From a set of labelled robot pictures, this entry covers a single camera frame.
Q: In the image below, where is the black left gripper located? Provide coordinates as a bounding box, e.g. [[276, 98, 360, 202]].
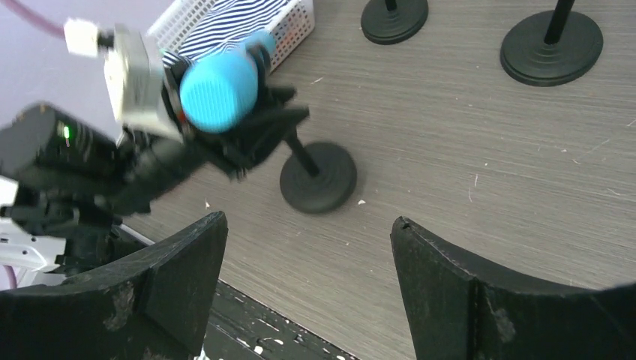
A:
[[158, 61, 281, 180]]

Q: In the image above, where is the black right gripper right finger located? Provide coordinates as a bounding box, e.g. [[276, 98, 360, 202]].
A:
[[390, 217, 635, 359]]

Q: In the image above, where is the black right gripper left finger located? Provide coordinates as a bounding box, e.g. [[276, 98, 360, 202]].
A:
[[1, 211, 228, 359]]

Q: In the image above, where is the blue microphone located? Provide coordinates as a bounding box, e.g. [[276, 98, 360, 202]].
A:
[[179, 30, 275, 134]]

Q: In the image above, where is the black front microphone stand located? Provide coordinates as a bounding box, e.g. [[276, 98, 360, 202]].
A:
[[248, 42, 359, 215]]

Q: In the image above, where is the black microphone stand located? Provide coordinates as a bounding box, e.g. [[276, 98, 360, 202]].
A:
[[499, 0, 604, 87], [361, 0, 429, 45], [248, 42, 359, 215]]

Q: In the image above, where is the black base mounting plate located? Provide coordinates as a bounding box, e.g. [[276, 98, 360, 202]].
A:
[[201, 280, 357, 360]]

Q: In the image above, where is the blue striped cloth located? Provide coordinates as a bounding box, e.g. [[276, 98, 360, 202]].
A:
[[163, 0, 288, 68]]

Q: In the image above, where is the white plastic basket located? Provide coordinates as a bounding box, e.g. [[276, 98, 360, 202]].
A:
[[148, 0, 315, 69]]

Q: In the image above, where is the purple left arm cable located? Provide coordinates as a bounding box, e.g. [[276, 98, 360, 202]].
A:
[[4, 0, 68, 40]]

